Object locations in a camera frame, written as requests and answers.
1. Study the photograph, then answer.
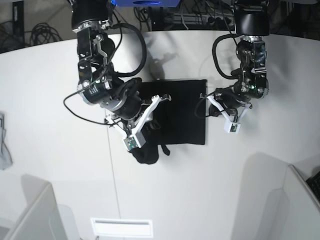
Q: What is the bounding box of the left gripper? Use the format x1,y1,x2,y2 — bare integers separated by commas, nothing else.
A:
199,41,269,109

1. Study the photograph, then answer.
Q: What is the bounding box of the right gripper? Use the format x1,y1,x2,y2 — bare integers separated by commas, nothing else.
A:
77,58,172,121

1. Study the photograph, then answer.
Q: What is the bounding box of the dark navy T-shirt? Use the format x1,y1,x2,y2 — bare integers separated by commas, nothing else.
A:
130,79,207,165

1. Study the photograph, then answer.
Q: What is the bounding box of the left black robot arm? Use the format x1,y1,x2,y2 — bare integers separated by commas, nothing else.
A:
207,0,270,117

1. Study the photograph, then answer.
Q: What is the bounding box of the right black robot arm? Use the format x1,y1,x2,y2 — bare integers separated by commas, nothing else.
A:
71,0,154,122

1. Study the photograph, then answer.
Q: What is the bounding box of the white power strip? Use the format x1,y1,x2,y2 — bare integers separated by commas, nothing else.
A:
165,13,223,25

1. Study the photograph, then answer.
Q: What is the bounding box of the blue box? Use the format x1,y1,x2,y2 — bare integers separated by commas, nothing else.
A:
110,0,180,7

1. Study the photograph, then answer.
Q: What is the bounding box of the black keyboard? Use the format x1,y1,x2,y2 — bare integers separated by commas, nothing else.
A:
306,172,320,200

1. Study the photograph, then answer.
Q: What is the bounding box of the grey cloth at edge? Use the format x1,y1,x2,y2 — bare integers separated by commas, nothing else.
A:
0,112,13,170

